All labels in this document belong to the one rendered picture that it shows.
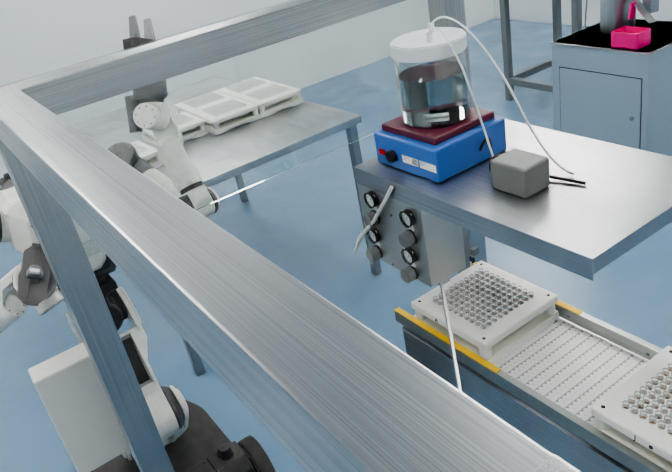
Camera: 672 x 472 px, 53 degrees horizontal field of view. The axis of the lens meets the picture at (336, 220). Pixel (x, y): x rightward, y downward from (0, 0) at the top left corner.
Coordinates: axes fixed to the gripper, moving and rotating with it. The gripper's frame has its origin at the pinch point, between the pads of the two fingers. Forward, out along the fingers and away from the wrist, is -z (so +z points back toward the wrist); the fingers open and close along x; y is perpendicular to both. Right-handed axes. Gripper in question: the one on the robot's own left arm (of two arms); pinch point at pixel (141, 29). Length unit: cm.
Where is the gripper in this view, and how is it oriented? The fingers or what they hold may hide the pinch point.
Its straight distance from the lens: 189.6
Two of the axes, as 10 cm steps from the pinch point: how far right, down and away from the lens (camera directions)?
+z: 1.2, 9.9, 0.7
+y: -8.8, 0.7, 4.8
